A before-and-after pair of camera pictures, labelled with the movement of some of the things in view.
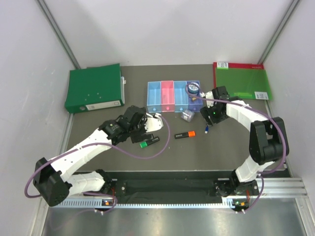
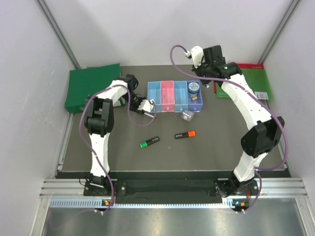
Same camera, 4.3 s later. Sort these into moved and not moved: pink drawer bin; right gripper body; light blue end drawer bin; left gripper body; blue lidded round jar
Moved: right gripper body; left gripper body
Not moved: pink drawer bin; light blue end drawer bin; blue lidded round jar
